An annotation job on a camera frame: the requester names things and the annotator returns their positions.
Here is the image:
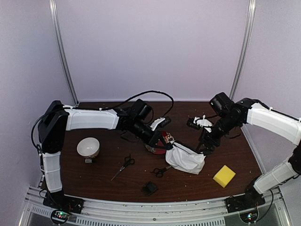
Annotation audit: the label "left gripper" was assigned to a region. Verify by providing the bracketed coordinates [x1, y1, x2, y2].
[131, 119, 168, 149]

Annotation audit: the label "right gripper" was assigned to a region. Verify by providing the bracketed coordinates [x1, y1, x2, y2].
[196, 114, 240, 152]

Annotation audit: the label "white zipper pouch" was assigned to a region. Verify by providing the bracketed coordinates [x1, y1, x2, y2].
[165, 141, 205, 175]

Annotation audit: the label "black scissors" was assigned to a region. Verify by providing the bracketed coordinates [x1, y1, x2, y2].
[111, 155, 135, 181]
[151, 166, 171, 178]

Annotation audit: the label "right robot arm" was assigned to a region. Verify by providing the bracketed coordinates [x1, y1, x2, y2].
[191, 92, 301, 208]

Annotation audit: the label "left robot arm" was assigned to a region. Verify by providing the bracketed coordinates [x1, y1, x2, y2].
[33, 99, 172, 209]

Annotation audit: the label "red floral plate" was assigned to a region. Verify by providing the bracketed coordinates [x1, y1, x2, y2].
[144, 131, 175, 155]

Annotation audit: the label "yellow sponge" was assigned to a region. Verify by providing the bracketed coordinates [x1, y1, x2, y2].
[213, 165, 236, 188]

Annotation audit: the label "black clipper guard comb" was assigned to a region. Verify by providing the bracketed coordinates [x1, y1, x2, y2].
[142, 181, 158, 196]

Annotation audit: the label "white ceramic bowl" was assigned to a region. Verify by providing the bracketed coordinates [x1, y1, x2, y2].
[77, 137, 100, 159]

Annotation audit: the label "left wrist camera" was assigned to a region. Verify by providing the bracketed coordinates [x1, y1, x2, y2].
[150, 116, 171, 131]

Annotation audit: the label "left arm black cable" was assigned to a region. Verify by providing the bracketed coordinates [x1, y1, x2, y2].
[101, 89, 174, 121]

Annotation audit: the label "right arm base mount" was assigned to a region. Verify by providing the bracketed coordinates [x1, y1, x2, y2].
[225, 193, 266, 213]

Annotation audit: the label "front aluminium rail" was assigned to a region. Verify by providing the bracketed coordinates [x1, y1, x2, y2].
[17, 186, 292, 226]

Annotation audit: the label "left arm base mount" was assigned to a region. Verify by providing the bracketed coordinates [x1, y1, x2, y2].
[43, 192, 84, 214]

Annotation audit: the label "right aluminium frame post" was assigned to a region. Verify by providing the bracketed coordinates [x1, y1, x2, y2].
[230, 0, 256, 100]

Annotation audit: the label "aluminium frame post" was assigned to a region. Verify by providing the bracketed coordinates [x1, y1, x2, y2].
[49, 0, 79, 105]
[230, 0, 256, 100]

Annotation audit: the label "left aluminium frame post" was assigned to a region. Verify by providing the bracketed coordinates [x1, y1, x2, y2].
[49, 0, 79, 105]

